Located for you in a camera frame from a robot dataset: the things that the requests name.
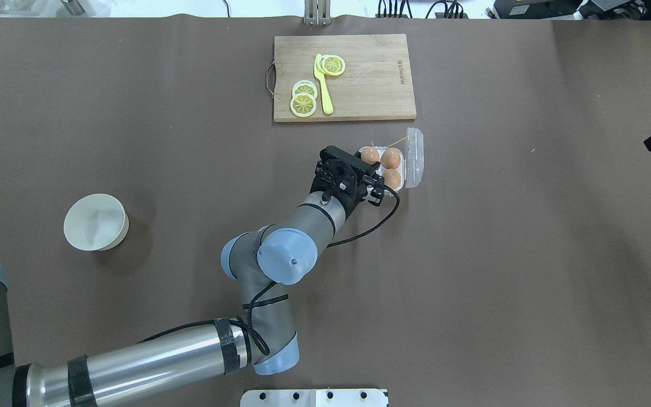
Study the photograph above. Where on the brown egg from bowl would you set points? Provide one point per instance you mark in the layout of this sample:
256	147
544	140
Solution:
370	155

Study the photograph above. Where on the brown egg in box front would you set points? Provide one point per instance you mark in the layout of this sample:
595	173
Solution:
392	179

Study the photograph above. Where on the brown egg in box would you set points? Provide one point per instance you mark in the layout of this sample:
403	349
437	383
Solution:
392	179
391	158

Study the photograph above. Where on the brown egg in box rear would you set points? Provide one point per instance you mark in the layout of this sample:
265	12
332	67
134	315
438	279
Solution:
391	158

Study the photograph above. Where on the clear plastic egg box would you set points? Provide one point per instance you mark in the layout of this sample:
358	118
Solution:
411	147

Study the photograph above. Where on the yellow plastic knife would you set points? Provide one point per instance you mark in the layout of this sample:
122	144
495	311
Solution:
326	102

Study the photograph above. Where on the wooden cutting board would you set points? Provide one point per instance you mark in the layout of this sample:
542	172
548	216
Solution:
376	84

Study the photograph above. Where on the lemon slice top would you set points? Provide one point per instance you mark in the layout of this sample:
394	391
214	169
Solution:
303	105

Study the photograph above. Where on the lemon slice middle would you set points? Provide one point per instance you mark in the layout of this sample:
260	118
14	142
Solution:
305	86

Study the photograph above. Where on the lemon slice by knife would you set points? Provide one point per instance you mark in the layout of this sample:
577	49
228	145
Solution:
331	65

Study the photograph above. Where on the white bowl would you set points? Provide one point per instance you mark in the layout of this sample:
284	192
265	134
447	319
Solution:
96	223

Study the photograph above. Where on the white camera stand base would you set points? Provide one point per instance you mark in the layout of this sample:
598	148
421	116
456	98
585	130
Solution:
316	397

